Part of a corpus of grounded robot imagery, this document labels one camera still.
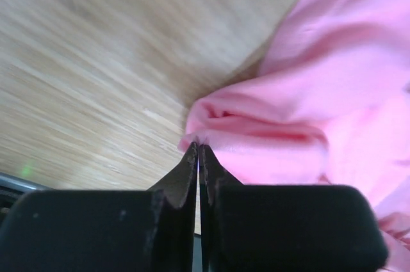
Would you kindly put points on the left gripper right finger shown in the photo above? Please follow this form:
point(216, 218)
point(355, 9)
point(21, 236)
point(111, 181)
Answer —
point(284, 227)

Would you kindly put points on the pink t shirt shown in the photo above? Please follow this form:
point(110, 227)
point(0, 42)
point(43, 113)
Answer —
point(329, 105)

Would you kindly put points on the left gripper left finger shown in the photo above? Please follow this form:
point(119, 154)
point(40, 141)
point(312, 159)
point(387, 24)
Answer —
point(82, 230)

